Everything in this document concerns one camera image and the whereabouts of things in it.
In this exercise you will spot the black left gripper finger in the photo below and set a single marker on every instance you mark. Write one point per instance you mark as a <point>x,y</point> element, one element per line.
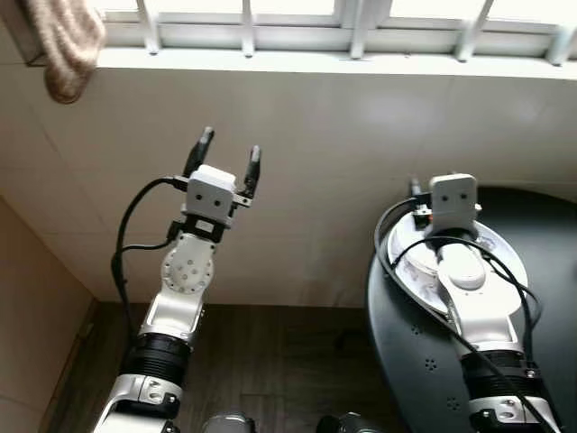
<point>252,171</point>
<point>200,149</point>

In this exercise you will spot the white floral plate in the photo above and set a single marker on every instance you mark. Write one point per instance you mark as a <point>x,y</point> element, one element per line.
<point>415,266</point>

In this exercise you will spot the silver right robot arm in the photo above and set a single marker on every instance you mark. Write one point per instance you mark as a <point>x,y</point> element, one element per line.
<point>469,280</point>

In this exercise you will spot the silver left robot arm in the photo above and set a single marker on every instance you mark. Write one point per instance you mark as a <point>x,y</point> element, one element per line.
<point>185,271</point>

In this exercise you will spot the black round table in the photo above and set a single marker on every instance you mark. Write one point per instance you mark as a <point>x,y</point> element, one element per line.
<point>406,361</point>

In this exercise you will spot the brown fuzzy towel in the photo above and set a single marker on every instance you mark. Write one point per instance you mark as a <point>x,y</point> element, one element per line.
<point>68,50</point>

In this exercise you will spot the grey left robot leg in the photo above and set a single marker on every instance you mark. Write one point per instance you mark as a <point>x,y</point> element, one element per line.
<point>230,424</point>

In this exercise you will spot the grey robot leg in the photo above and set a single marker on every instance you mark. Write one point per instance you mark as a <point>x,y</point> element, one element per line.
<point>338,424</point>
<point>230,424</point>

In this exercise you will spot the grey right robot leg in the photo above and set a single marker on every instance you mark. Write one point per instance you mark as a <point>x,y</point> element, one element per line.
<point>338,424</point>

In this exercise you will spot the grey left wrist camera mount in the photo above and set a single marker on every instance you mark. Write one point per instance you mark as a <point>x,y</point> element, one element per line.
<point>212,194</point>

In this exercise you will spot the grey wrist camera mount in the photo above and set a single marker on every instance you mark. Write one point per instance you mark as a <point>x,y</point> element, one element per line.
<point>453,203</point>
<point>212,194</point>

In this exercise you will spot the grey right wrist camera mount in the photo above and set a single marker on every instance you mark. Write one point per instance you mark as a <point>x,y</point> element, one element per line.
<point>453,203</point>

